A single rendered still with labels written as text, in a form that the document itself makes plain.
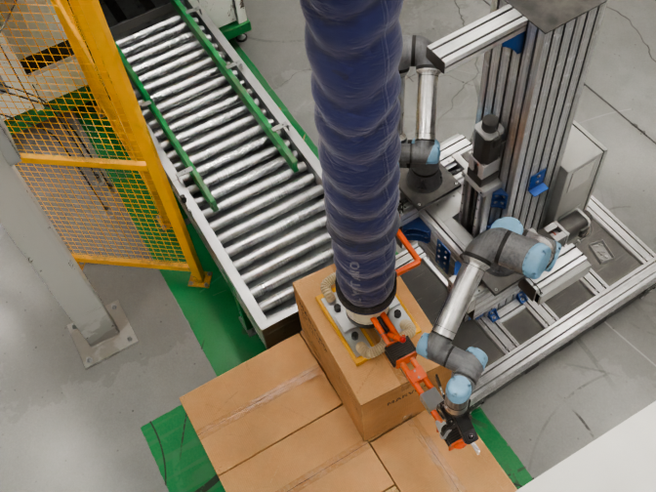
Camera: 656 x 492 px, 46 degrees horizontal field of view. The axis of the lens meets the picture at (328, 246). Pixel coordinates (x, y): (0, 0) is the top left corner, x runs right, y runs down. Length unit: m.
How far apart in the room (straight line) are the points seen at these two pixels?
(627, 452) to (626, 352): 3.85
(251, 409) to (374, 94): 1.83
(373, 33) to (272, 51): 3.70
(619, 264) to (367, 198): 2.21
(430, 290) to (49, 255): 1.84
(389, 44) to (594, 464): 1.55
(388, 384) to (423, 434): 0.43
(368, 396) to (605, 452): 2.58
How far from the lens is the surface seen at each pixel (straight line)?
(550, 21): 2.53
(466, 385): 2.43
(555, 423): 3.99
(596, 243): 4.25
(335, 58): 1.84
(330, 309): 3.07
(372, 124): 1.99
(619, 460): 0.37
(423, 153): 2.94
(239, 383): 3.45
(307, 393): 3.39
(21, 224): 3.46
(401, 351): 2.84
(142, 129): 3.37
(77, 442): 4.16
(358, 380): 2.96
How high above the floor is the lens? 3.66
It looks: 56 degrees down
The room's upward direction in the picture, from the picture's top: 7 degrees counter-clockwise
